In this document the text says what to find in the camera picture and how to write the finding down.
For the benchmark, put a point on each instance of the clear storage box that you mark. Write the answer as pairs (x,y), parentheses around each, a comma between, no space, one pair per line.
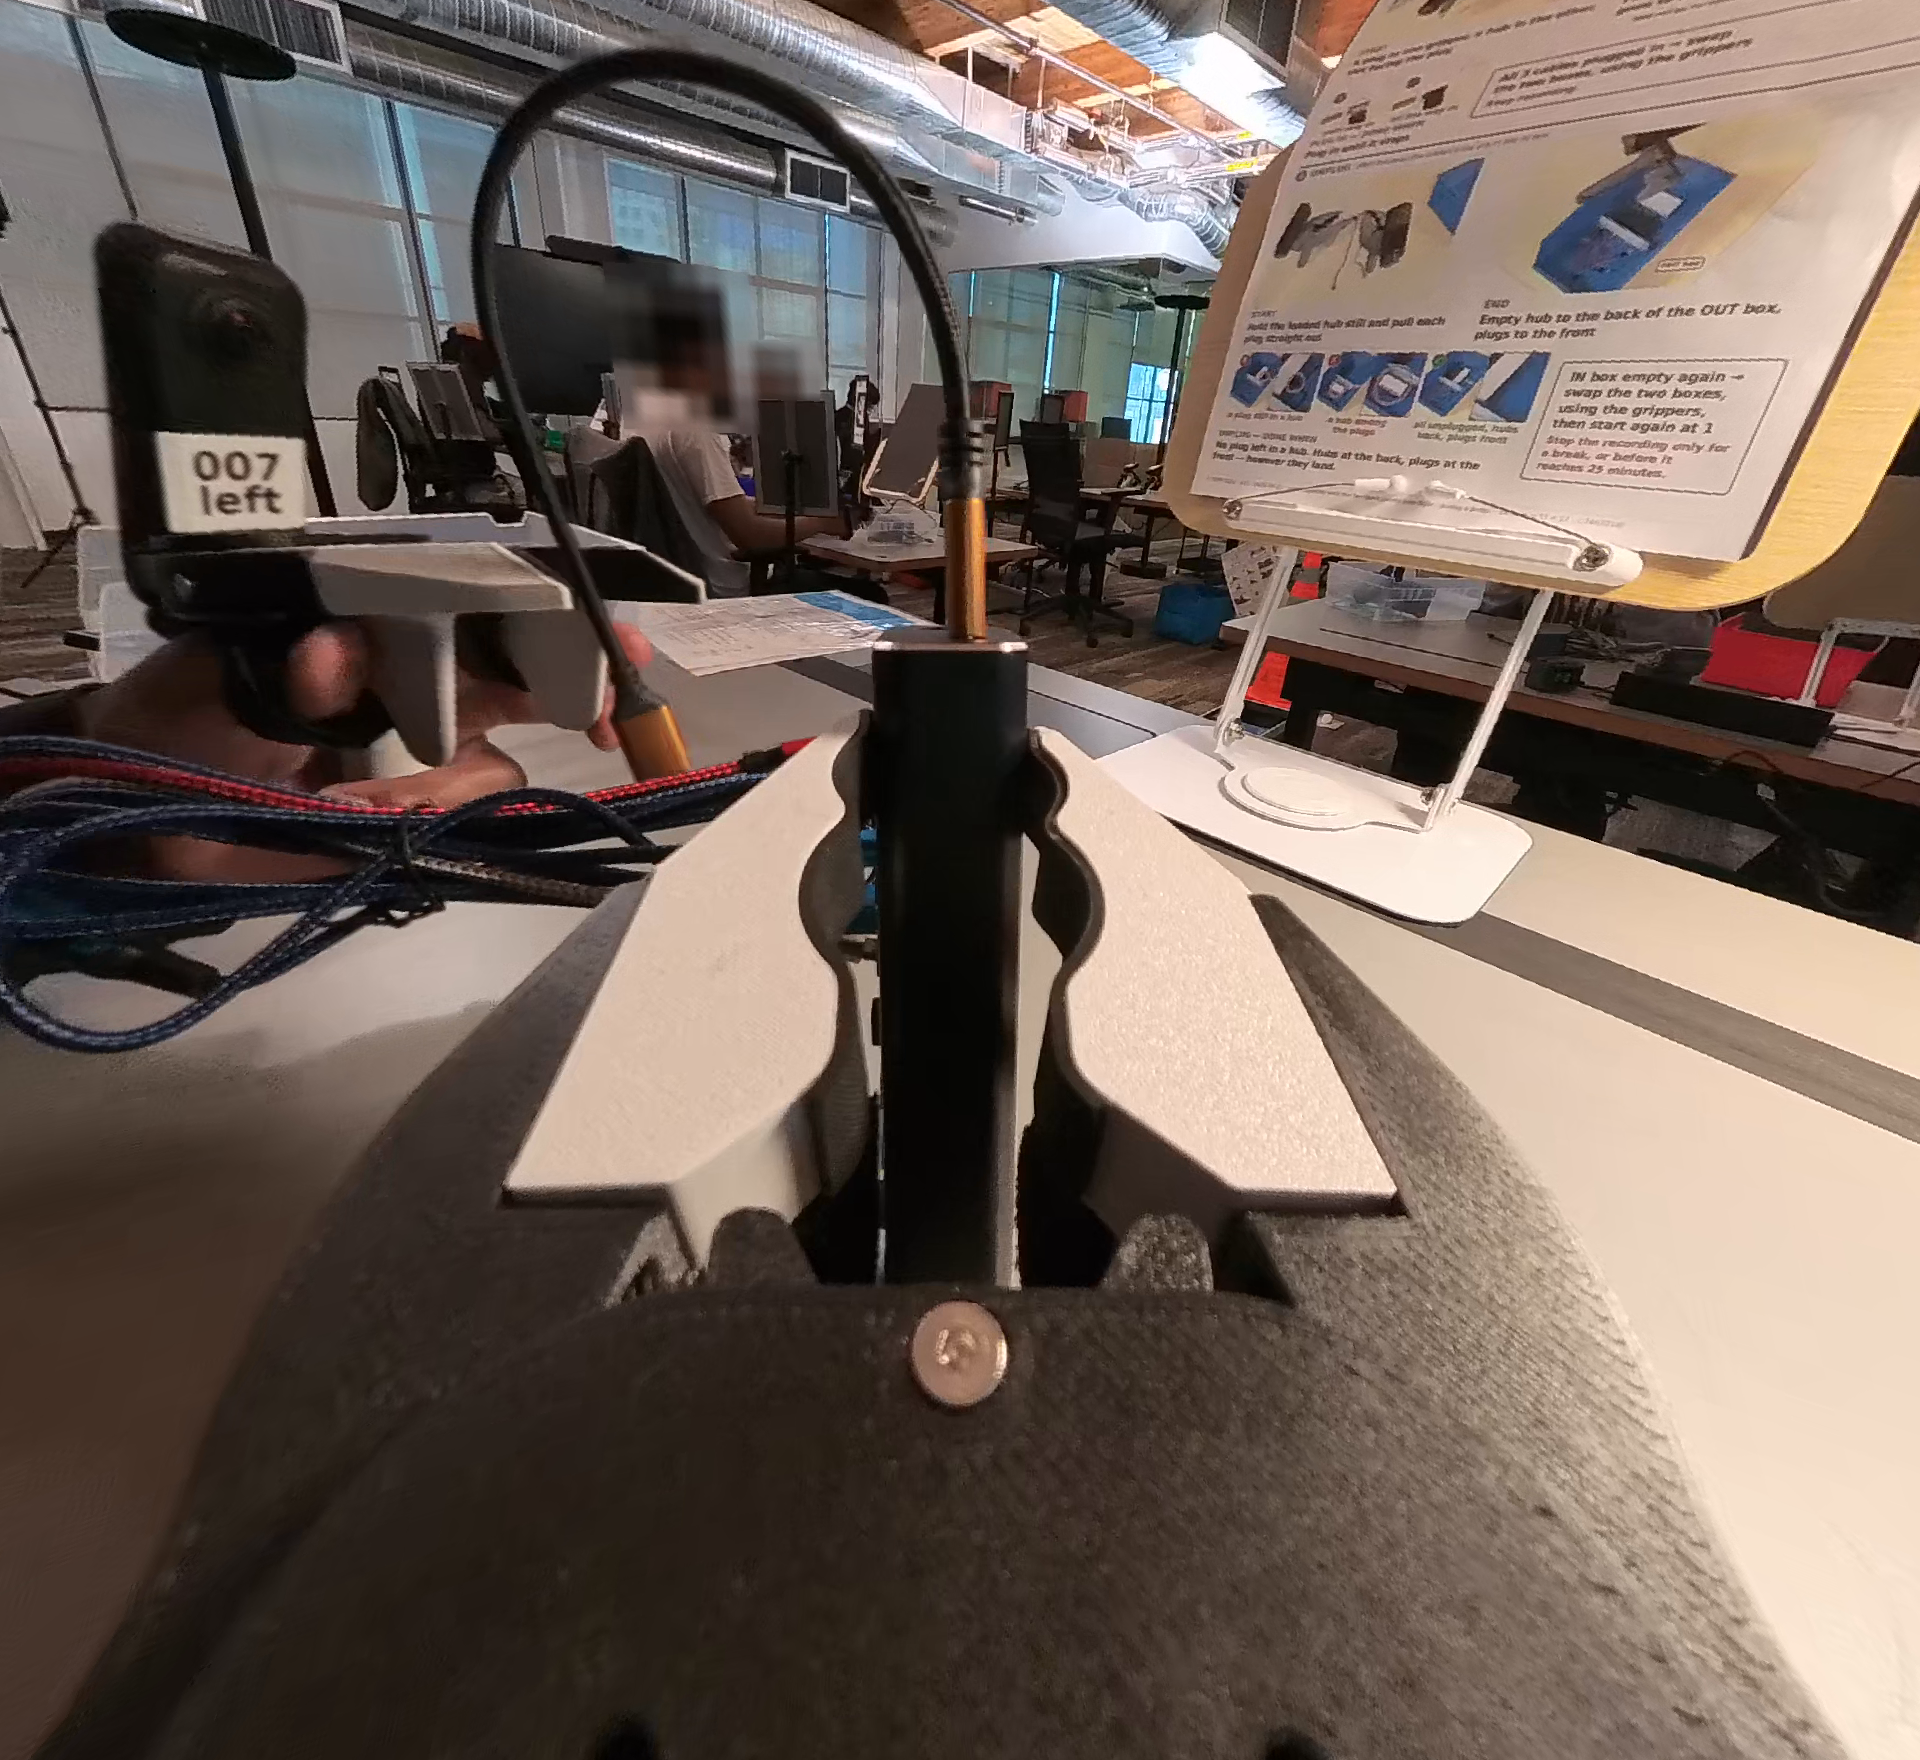
(1406,590)

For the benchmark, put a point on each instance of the person's left hand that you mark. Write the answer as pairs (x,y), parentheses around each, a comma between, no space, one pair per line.
(182,710)

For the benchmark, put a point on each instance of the printed picture card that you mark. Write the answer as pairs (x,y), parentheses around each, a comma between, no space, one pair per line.
(1252,577)

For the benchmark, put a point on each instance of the black usb hub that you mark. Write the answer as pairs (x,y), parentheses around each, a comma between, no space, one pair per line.
(946,891)

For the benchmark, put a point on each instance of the instruction sheet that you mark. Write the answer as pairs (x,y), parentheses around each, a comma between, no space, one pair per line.
(1577,292)

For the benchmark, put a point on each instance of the grey monitor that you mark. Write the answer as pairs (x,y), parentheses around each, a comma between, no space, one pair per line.
(796,454)

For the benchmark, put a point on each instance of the grey tilted board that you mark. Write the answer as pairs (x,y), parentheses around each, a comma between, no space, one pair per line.
(904,441)

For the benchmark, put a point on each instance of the person's left forearm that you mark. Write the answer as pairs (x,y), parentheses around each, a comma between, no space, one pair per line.
(32,718)

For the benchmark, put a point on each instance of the blue white paper sheet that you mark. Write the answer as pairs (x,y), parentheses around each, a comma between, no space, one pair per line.
(753,627)

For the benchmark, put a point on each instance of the blue bag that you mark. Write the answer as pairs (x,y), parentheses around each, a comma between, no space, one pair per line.
(1195,614)

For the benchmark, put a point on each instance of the black monitor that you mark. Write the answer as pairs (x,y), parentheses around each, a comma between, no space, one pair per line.
(555,320)

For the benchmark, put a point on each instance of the black floor lamp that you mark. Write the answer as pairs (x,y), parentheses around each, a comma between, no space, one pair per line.
(194,42)

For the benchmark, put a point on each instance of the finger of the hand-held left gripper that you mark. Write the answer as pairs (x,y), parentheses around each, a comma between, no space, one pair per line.
(433,579)
(601,558)

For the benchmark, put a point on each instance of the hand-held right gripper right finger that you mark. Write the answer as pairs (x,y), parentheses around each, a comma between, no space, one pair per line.
(1233,1057)

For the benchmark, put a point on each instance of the orange traffic cone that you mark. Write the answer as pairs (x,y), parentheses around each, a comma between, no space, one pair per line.
(1273,680)

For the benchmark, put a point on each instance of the red bin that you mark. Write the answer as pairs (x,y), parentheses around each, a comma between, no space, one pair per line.
(1771,668)

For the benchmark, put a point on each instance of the work table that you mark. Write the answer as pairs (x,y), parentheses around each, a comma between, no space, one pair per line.
(902,552)
(1380,636)

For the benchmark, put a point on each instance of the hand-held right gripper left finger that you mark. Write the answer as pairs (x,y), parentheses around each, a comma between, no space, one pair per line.
(674,1042)

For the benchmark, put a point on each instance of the black office chair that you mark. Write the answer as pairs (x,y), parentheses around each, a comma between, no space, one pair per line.
(1058,486)

